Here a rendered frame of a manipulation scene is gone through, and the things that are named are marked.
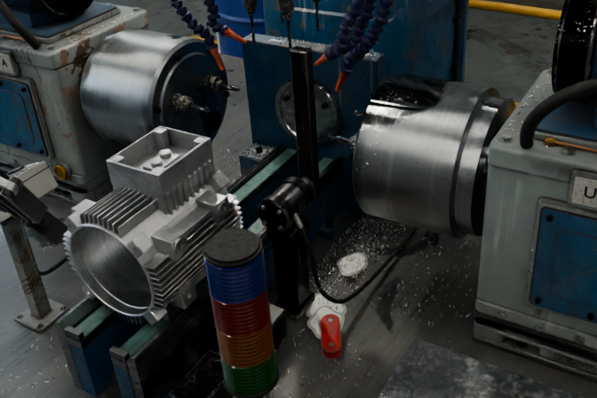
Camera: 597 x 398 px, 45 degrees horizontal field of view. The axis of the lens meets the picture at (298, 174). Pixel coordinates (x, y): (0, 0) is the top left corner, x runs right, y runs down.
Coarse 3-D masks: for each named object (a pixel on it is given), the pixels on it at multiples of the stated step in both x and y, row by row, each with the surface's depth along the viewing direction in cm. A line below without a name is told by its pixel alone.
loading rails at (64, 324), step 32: (288, 160) 145; (256, 192) 137; (320, 192) 138; (256, 224) 126; (320, 224) 141; (64, 320) 106; (96, 320) 108; (160, 320) 107; (192, 320) 108; (64, 352) 108; (96, 352) 107; (128, 352) 101; (160, 352) 103; (192, 352) 110; (96, 384) 109; (128, 384) 102; (160, 384) 104
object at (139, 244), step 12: (216, 180) 108; (228, 180) 109; (216, 192) 109; (72, 216) 101; (72, 228) 101; (132, 240) 95; (144, 240) 96; (132, 252) 96; (144, 252) 95; (84, 288) 108; (156, 312) 101
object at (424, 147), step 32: (384, 96) 113; (416, 96) 111; (448, 96) 110; (480, 96) 108; (384, 128) 110; (416, 128) 108; (448, 128) 106; (480, 128) 105; (384, 160) 110; (416, 160) 107; (448, 160) 105; (480, 160) 105; (384, 192) 112; (416, 192) 109; (448, 192) 106; (480, 192) 109; (416, 224) 115; (448, 224) 110; (480, 224) 114
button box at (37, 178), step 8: (24, 168) 117; (32, 168) 116; (40, 168) 117; (48, 168) 119; (16, 176) 114; (24, 176) 115; (32, 176) 116; (40, 176) 117; (48, 176) 118; (24, 184) 115; (32, 184) 116; (40, 184) 117; (48, 184) 118; (56, 184) 119; (32, 192) 116; (40, 192) 117; (48, 192) 118; (0, 216) 111; (8, 216) 112
